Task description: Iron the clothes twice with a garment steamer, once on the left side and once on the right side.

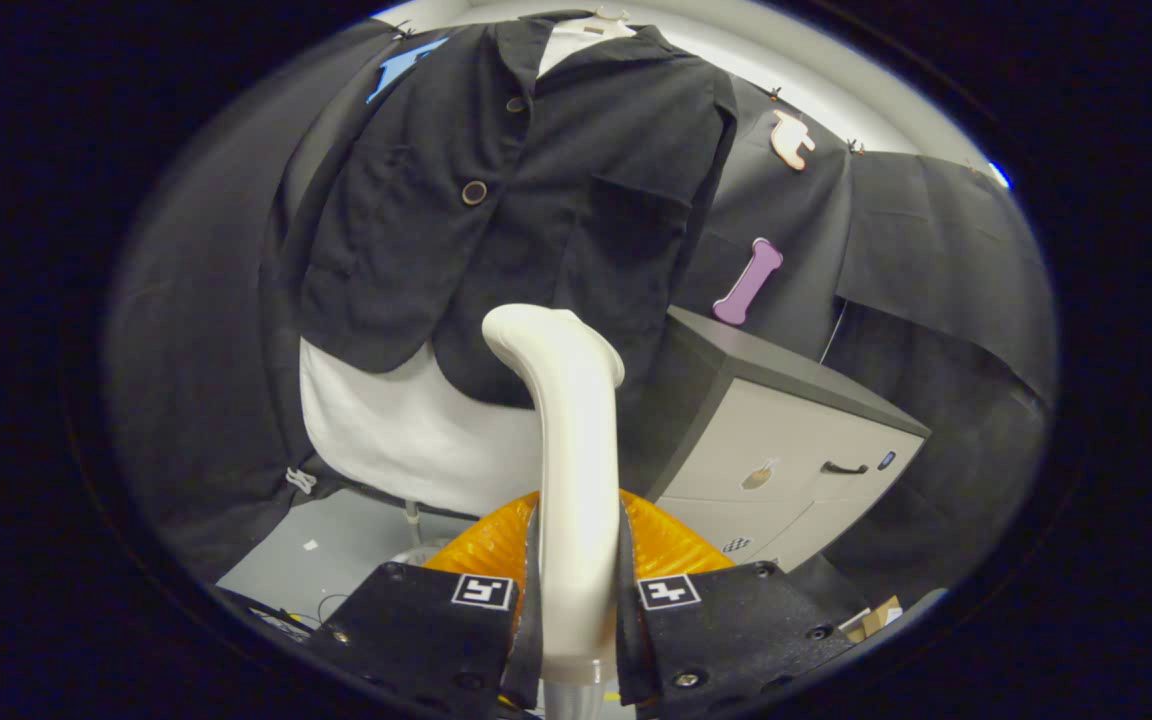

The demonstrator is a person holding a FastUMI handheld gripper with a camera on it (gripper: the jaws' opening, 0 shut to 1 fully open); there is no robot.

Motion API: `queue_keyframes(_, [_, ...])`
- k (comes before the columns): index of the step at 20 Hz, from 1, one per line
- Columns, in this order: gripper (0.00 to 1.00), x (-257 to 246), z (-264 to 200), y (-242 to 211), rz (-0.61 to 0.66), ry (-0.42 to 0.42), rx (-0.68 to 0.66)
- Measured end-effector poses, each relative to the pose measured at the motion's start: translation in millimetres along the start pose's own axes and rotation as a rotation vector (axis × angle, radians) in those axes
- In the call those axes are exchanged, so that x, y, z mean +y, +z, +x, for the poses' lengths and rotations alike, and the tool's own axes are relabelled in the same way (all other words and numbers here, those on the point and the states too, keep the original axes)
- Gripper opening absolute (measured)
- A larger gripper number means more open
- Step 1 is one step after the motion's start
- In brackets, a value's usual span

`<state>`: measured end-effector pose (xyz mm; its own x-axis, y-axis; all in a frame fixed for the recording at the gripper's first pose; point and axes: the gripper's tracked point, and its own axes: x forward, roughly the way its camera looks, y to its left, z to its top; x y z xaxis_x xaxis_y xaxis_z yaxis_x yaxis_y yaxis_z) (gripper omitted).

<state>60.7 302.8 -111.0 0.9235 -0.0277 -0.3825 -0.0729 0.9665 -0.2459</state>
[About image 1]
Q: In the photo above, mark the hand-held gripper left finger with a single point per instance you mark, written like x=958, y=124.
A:
x=416, y=630

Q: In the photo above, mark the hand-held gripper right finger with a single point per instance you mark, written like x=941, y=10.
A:
x=726, y=630

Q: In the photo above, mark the white garment steamer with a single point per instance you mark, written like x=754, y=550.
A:
x=576, y=450

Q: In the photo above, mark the black suit jacket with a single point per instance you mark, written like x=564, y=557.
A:
x=556, y=230

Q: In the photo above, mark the white clothes stand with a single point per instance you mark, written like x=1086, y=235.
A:
x=414, y=530

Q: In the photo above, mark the cream clothes hanger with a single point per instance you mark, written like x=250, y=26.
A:
x=614, y=14

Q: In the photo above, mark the cardboard box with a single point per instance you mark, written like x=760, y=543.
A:
x=876, y=618

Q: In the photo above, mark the grey cabinet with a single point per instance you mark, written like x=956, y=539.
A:
x=786, y=440

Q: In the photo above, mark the black backdrop cloth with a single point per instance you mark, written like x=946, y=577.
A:
x=206, y=350

